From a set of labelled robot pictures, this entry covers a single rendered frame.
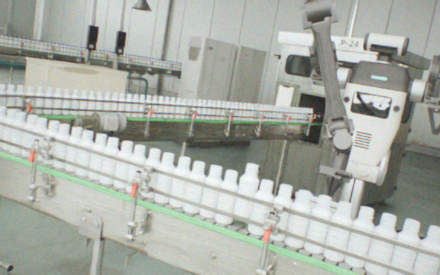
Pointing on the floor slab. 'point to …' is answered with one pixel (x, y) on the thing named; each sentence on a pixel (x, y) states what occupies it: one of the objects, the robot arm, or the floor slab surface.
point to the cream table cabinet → (73, 77)
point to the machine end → (295, 56)
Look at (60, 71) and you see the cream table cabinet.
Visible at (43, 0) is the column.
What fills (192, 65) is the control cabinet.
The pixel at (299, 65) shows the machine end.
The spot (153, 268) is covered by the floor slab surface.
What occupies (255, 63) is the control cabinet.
